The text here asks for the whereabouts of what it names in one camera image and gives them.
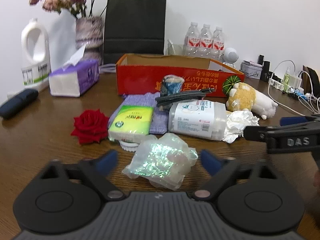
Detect white tissue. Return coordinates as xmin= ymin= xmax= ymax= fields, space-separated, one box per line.
xmin=222 ymin=111 xmax=259 ymax=144

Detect white yellow plush toy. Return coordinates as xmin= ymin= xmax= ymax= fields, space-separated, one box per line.
xmin=226 ymin=82 xmax=278 ymax=120

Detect clear cotton swab container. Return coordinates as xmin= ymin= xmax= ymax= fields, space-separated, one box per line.
xmin=168 ymin=100 xmax=227 ymax=141

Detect braided black cable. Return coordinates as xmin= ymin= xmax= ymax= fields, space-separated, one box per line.
xmin=154 ymin=88 xmax=216 ymax=112

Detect red artificial rose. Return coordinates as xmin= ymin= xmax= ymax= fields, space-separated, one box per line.
xmin=71 ymin=109 xmax=109 ymax=145

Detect white jar lid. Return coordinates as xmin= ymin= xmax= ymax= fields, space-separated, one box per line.
xmin=119 ymin=141 xmax=139 ymax=152

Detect clear plastic bag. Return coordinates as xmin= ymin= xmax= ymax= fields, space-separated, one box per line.
xmin=122 ymin=133 xmax=198 ymax=191

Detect green tissue packet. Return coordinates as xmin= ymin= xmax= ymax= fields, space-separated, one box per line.
xmin=108 ymin=105 xmax=153 ymax=144

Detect purple knitted cloth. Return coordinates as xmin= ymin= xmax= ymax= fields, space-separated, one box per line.
xmin=108 ymin=92 xmax=169 ymax=135

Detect person right hand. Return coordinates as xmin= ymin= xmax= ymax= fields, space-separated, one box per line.
xmin=313 ymin=170 xmax=320 ymax=188

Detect white power strip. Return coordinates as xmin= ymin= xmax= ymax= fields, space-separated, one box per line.
xmin=268 ymin=76 xmax=304 ymax=93

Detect black small bottles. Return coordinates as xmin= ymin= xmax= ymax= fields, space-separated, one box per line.
xmin=257 ymin=54 xmax=271 ymax=82

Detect small tin box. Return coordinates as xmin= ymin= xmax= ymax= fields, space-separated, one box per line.
xmin=240 ymin=60 xmax=263 ymax=79

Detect white robot figurine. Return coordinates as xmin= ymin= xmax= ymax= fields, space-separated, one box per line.
xmin=222 ymin=48 xmax=239 ymax=69

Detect right water bottle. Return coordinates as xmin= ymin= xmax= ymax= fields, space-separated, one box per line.
xmin=212 ymin=27 xmax=225 ymax=61

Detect water bottle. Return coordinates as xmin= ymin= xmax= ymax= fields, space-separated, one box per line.
xmin=198 ymin=24 xmax=213 ymax=57
xmin=183 ymin=22 xmax=200 ymax=56
xmin=212 ymin=27 xmax=225 ymax=61

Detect middle water bottle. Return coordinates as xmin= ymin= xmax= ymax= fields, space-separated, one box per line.
xmin=198 ymin=24 xmax=213 ymax=57

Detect dark blue case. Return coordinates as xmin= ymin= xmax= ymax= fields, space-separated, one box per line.
xmin=0 ymin=89 xmax=39 ymax=120

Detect left water bottle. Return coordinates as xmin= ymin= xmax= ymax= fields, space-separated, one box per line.
xmin=183 ymin=22 xmax=200 ymax=56

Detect purple tissue pack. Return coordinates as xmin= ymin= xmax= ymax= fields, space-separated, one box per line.
xmin=48 ymin=45 xmax=99 ymax=98

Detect red cardboard box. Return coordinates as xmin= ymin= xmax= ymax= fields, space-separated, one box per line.
xmin=116 ymin=54 xmax=245 ymax=98

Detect white detergent jug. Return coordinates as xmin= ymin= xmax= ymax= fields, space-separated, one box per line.
xmin=21 ymin=18 xmax=51 ymax=92

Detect black paper bag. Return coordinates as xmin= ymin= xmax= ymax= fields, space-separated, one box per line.
xmin=103 ymin=0 xmax=167 ymax=64

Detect purple flower vase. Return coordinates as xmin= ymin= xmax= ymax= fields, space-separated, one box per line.
xmin=75 ymin=16 xmax=103 ymax=65

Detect white charging cable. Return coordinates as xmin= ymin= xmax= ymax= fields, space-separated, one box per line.
xmin=267 ymin=60 xmax=320 ymax=117

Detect lilac coiled cable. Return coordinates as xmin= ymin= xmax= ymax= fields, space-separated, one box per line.
xmin=98 ymin=63 xmax=117 ymax=74

